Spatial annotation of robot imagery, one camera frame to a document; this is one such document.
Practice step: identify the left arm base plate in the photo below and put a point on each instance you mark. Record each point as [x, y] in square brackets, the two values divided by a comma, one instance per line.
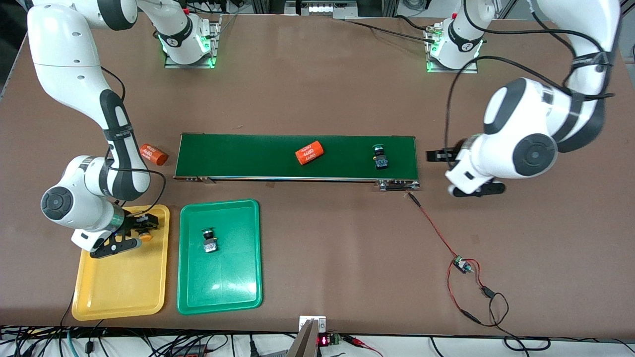
[446, 71]

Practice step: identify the green conveyor belt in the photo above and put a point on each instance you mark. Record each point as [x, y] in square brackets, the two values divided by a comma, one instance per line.
[238, 156]

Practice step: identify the green plastic tray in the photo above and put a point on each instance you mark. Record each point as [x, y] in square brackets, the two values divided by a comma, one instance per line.
[233, 277]

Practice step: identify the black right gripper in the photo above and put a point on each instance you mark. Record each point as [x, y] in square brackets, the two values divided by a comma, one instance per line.
[133, 221]

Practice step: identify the red digit display module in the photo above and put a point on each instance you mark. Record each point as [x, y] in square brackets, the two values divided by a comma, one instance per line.
[325, 340]

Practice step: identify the metal device with light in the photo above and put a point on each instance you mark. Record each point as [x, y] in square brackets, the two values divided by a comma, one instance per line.
[320, 9]

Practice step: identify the orange printed cylinder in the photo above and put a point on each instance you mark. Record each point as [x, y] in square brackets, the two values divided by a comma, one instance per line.
[154, 154]
[309, 152]

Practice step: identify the green push button switch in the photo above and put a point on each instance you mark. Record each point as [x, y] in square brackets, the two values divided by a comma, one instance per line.
[381, 161]
[210, 244]

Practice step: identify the silver mounting bracket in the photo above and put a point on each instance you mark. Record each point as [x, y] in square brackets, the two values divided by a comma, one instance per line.
[320, 320]

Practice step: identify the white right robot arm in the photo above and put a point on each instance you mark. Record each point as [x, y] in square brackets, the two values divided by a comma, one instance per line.
[64, 49]

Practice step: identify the yellow plastic tray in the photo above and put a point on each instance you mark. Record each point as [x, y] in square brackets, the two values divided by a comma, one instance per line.
[121, 282]

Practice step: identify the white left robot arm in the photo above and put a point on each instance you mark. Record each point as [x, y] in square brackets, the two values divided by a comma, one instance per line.
[526, 124]

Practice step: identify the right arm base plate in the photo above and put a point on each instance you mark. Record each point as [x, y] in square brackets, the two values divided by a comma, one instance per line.
[216, 44]

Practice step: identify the red alligator clip lead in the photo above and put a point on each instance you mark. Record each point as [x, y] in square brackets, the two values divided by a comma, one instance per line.
[354, 340]

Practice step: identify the yellow mushroom push button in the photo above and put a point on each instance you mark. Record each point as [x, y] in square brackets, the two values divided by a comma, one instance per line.
[146, 238]

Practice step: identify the grey metal bar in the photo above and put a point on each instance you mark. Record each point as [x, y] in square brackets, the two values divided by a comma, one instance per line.
[303, 342]

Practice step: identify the small controller circuit board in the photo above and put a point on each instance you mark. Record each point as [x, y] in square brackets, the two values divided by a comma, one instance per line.
[463, 265]

